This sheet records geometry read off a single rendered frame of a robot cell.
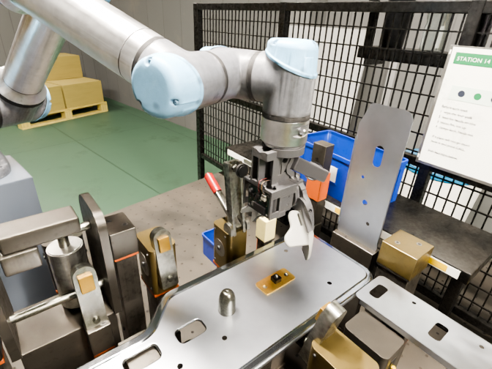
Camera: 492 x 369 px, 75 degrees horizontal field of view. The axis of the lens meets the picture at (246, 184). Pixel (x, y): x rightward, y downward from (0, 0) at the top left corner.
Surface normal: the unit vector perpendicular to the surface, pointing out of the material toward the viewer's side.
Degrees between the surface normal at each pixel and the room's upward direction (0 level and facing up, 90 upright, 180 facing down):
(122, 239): 90
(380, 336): 0
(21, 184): 90
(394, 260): 90
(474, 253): 0
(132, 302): 90
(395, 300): 0
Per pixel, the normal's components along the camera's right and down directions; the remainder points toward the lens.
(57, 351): 0.62, 0.38
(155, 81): -0.47, 0.38
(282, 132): -0.23, 0.43
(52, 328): 0.04, -0.89
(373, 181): -0.78, 0.25
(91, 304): 0.62, 0.18
